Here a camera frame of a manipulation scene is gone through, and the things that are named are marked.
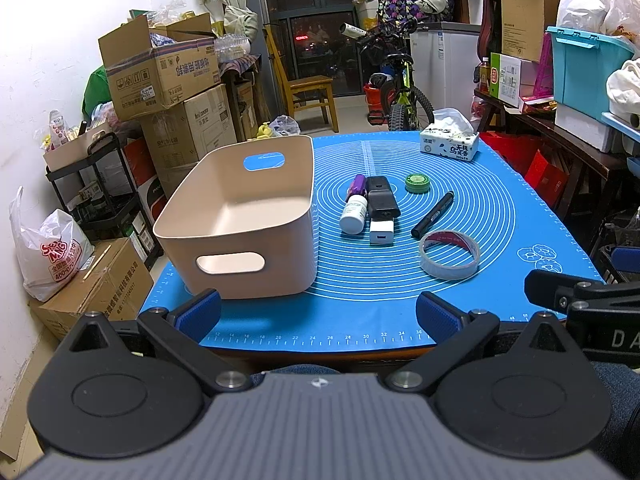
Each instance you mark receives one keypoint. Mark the dark wooden side table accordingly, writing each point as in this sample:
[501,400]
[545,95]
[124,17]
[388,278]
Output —
[618,190]

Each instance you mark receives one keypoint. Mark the teal plastic storage tote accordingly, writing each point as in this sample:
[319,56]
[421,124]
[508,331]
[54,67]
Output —
[582,62]

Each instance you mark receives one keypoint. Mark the green white carton box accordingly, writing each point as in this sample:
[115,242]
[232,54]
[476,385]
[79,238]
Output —
[511,79]

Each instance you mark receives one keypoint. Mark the blue silicone baking mat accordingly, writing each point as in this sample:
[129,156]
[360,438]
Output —
[364,296]

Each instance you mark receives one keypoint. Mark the floor cardboard box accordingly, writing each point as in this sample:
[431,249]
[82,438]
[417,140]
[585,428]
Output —
[114,281]

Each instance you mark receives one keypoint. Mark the large stacked cardboard box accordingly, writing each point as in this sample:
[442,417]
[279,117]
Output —
[180,137]

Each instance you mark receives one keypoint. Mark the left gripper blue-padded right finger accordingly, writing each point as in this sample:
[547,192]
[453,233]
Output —
[458,336]

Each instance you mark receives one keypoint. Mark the black rectangular device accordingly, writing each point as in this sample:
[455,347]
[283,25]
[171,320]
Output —
[381,199]

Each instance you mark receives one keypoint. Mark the red bucket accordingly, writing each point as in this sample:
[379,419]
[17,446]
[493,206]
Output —
[373,98]

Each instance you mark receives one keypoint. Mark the green round ointment tin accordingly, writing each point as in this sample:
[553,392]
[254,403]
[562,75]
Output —
[417,184]

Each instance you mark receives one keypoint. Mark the green black bicycle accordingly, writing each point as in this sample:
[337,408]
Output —
[405,107]

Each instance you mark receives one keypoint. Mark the white pill bottle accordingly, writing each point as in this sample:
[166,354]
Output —
[354,215]

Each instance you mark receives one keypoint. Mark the grey plastic bag on floor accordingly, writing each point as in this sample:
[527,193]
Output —
[284,125]

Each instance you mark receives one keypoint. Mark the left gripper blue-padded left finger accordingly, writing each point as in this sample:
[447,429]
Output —
[176,336]

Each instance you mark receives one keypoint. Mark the beige plastic storage bin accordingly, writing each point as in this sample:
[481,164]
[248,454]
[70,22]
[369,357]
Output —
[243,221]

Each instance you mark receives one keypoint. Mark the white red plastic shopping bag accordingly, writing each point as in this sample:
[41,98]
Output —
[50,256]

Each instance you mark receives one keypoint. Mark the wooden chair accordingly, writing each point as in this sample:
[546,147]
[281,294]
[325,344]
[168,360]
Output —
[304,93]

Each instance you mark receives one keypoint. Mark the black marker pen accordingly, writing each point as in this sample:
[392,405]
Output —
[422,227]

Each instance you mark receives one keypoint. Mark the clear tape roll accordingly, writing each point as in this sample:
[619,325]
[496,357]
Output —
[449,255]

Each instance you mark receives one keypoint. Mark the open top cardboard box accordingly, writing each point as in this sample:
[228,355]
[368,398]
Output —
[152,69]

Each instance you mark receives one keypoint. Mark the tall brown cardboard box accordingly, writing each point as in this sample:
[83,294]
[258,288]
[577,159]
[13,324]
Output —
[524,23]

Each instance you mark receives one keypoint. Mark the white usb charger plug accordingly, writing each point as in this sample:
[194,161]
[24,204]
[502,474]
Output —
[382,232]

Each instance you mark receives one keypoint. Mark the black metal shelf rack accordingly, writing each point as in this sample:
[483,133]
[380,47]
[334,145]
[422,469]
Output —
[110,187]

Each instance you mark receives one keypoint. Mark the yellow oil jug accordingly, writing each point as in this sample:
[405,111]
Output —
[264,131]

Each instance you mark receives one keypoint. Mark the white tissue pack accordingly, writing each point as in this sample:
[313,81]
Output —
[451,135]

